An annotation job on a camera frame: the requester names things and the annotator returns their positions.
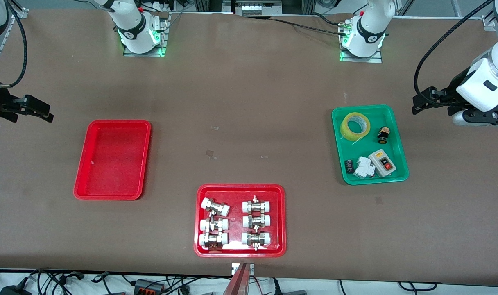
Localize yellow packing tape roll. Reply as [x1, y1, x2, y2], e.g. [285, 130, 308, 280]
[340, 111, 371, 142]

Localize green plastic tray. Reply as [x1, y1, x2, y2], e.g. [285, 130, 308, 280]
[331, 104, 410, 186]

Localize empty red plastic tray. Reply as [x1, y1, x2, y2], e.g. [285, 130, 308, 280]
[73, 120, 152, 201]

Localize red tray holding valves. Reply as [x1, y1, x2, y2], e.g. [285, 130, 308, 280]
[194, 184, 287, 258]

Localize white circuit breaker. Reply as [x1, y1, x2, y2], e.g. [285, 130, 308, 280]
[353, 156, 376, 179]

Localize black power adapter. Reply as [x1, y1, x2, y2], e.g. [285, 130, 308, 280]
[0, 285, 32, 295]

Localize white power strip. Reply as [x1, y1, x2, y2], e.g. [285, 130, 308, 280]
[241, 2, 283, 16]

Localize metal valve white ends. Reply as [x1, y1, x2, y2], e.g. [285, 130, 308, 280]
[241, 231, 272, 251]
[242, 213, 272, 229]
[242, 195, 272, 213]
[200, 197, 231, 217]
[199, 218, 229, 232]
[199, 232, 229, 250]

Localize grey connector box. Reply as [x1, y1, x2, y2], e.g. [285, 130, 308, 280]
[134, 279, 166, 294]

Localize red metal bar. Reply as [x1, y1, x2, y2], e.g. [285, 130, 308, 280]
[222, 263, 249, 295]

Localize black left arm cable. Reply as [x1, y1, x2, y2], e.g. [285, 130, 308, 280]
[414, 0, 495, 99]

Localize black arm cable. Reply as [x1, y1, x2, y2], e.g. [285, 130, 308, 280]
[0, 0, 28, 89]
[414, 0, 495, 99]

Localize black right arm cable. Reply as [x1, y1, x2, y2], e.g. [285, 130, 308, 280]
[0, 0, 28, 89]

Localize grey switch box red button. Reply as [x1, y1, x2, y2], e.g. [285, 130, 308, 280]
[368, 150, 398, 178]

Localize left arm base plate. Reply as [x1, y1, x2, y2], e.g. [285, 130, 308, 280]
[340, 16, 383, 64]

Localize black table cable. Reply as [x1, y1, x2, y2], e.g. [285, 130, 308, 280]
[310, 12, 352, 27]
[269, 18, 344, 35]

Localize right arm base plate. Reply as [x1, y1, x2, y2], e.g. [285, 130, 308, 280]
[123, 11, 170, 57]

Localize silver metal bracket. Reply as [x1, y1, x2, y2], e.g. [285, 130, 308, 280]
[231, 262, 255, 275]

